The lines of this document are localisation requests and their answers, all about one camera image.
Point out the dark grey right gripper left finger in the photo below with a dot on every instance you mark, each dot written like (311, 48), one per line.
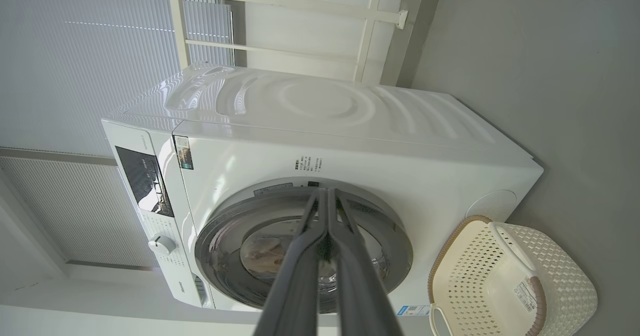
(300, 276)

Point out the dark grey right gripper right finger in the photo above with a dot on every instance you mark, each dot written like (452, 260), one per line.
(360, 286)

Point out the washing machine door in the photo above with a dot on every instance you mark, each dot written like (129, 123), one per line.
(225, 256)

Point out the cream perforated laundry basket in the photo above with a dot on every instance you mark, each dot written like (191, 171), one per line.
(470, 276)

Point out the white front-load washing machine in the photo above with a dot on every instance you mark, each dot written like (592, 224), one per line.
(400, 141)

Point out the blue white energy label sticker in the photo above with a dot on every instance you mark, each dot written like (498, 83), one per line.
(414, 310)

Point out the white metal rack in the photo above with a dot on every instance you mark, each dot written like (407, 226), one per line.
(300, 3)

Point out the white pleated window blind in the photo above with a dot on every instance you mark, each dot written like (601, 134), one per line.
(75, 76)

